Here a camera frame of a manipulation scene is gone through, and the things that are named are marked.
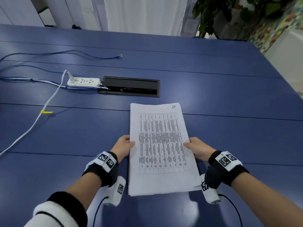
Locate person's right hand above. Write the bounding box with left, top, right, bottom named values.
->
left=183, top=137, right=217, bottom=163

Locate person's left hand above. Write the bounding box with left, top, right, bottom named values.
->
left=109, top=135, right=136, bottom=164

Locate pile of printed papers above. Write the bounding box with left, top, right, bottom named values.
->
left=128, top=102, right=202, bottom=197

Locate dense table print paper sheet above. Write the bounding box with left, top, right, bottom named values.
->
left=128, top=102, right=202, bottom=196

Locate person's right forearm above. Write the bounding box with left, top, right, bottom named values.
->
left=231, top=172, right=303, bottom=227

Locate white power strip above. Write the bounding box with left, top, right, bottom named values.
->
left=67, top=77, right=101, bottom=87

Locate black white left armband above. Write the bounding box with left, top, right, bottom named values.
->
left=23, top=191, right=88, bottom=227

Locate white cabinet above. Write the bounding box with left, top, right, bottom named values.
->
left=264, top=28, right=303, bottom=97

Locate green potted plant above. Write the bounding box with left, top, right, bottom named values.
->
left=192, top=0, right=294, bottom=38

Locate sheer white curtain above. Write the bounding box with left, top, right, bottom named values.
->
left=45, top=0, right=109, bottom=31

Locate black right wrist strap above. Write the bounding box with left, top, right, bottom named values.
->
left=205, top=150, right=250, bottom=189

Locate black wrist strap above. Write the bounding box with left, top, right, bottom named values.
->
left=82, top=151, right=119, bottom=188
left=205, top=150, right=250, bottom=189

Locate black left wrist strap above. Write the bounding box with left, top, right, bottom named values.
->
left=82, top=151, right=119, bottom=188

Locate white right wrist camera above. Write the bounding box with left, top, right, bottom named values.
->
left=200, top=173, right=223, bottom=205

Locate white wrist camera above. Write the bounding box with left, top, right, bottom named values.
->
left=200, top=173, right=223, bottom=205
left=103, top=176, right=127, bottom=207

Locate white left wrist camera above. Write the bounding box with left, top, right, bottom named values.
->
left=103, top=176, right=127, bottom=207

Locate black table cable box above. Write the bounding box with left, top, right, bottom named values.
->
left=98, top=76, right=161, bottom=98

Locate black left camera cable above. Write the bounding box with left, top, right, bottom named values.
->
left=92, top=196, right=109, bottom=227

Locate black camera cable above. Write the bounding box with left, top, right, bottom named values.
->
left=217, top=194, right=243, bottom=227
left=92, top=196, right=109, bottom=227

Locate black right camera cable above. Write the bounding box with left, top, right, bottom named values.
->
left=217, top=194, right=243, bottom=227

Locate white power cable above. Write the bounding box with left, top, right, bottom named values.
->
left=0, top=70, right=68, bottom=155

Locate blue network cable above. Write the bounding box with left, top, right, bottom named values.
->
left=0, top=50, right=123, bottom=63

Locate dark blue thin cable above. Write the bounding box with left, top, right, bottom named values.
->
left=0, top=65, right=64, bottom=74

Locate colourful mosaic tile wall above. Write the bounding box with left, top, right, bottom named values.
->
left=248, top=2, right=303, bottom=55

